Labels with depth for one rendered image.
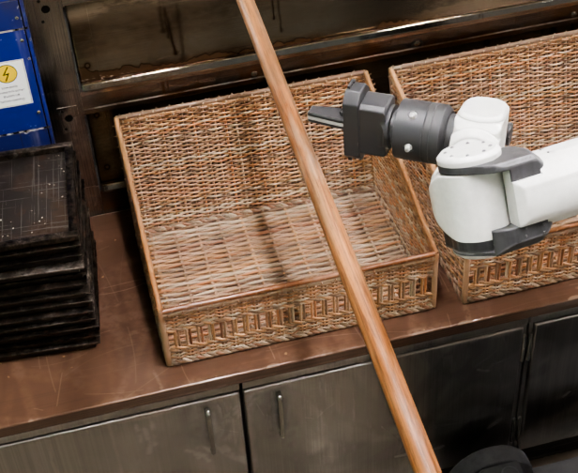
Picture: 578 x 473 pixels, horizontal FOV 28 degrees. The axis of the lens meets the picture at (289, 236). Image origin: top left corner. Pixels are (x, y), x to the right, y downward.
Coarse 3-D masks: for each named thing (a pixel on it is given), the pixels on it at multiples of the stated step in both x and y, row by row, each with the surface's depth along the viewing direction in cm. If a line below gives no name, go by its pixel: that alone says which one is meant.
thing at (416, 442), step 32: (256, 32) 199; (288, 96) 185; (288, 128) 180; (320, 192) 168; (352, 256) 158; (352, 288) 154; (384, 352) 145; (384, 384) 142; (416, 416) 138; (416, 448) 134
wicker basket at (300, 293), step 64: (128, 128) 244; (320, 128) 255; (128, 192) 251; (192, 192) 254; (256, 192) 258; (384, 192) 255; (192, 256) 250; (256, 256) 248; (320, 256) 248; (384, 256) 246; (192, 320) 221; (256, 320) 226; (320, 320) 230
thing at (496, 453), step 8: (488, 448) 257; (496, 448) 257; (504, 448) 257; (512, 448) 258; (472, 456) 256; (480, 456) 256; (488, 456) 255; (496, 456) 255; (504, 456) 255; (512, 456) 256; (520, 456) 258; (464, 464) 256; (472, 464) 255; (480, 464) 254; (488, 464) 254; (496, 464) 254; (528, 464) 258; (456, 472) 257; (464, 472) 255; (472, 472) 254
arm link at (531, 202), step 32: (448, 160) 140; (480, 160) 138; (512, 160) 137; (544, 160) 139; (576, 160) 139; (512, 192) 138; (544, 192) 138; (576, 192) 139; (512, 224) 141; (544, 224) 140; (480, 256) 142
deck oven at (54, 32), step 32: (32, 0) 225; (64, 0) 226; (32, 32) 229; (64, 32) 231; (416, 32) 252; (448, 32) 255; (480, 32) 257; (512, 32) 259; (64, 64) 236; (256, 64) 247; (288, 64) 250; (320, 64) 252; (352, 64) 253; (64, 96) 241; (96, 96) 243; (128, 96) 245; (160, 96) 246; (64, 128) 245; (96, 192) 259
